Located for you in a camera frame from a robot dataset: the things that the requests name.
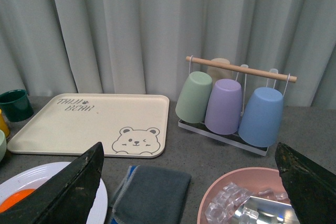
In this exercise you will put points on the beige bear tray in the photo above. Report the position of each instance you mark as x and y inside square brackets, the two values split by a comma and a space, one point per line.
[127, 125]

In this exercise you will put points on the beige cup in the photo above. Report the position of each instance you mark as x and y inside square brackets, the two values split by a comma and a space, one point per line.
[219, 73]

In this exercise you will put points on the blue cup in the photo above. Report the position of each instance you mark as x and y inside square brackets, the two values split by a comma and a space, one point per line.
[262, 117]

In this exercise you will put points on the purple cup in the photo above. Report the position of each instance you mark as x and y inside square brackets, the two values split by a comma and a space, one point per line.
[224, 107]

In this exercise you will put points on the clear ice cubes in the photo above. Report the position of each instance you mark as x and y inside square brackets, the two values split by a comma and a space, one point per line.
[227, 200]

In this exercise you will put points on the light green cup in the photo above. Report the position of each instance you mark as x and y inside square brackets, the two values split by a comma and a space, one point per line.
[193, 100]

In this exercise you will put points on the pink bowl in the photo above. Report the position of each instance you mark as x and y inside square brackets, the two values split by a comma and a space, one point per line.
[254, 179]

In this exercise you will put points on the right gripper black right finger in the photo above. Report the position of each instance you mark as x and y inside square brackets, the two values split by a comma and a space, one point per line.
[310, 187]

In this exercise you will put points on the yellow mug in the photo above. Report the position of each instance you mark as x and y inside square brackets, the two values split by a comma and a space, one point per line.
[3, 125]

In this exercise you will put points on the white round plate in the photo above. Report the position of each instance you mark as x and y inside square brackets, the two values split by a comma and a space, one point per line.
[36, 176]

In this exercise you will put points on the orange mandarin fruit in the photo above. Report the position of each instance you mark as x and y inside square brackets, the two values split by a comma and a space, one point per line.
[15, 198]

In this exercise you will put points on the grey folded cloth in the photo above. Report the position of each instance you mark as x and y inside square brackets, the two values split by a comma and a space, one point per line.
[149, 194]

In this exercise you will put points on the metal ice scoop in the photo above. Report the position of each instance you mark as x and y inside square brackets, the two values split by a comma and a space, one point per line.
[259, 210]

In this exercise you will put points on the light green bowl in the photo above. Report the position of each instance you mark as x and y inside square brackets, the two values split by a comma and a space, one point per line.
[3, 145]

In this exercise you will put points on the dark green mug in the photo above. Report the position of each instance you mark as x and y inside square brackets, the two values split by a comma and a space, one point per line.
[16, 106]

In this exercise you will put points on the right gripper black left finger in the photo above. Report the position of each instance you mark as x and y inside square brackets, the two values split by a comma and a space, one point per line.
[67, 197]

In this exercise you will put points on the grey white curtain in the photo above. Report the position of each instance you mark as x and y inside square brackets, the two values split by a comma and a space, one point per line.
[49, 47]

